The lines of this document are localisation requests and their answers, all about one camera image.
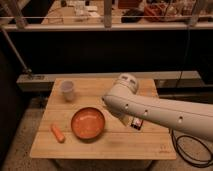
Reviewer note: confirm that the orange ceramic bowl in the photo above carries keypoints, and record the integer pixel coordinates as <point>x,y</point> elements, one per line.
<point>87,123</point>

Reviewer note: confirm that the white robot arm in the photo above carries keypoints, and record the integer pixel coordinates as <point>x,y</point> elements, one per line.
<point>192,118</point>

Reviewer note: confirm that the translucent plastic cup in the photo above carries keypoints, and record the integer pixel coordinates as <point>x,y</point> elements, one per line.
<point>67,89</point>

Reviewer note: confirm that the black snack packet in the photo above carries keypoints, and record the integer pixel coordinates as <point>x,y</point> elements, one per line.
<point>137,123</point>

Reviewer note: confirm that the orange carrot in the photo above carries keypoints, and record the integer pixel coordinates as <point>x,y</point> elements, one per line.
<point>57,133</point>

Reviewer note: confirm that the grey metal diagonal pole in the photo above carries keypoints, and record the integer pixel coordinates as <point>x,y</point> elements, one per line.
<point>26,69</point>

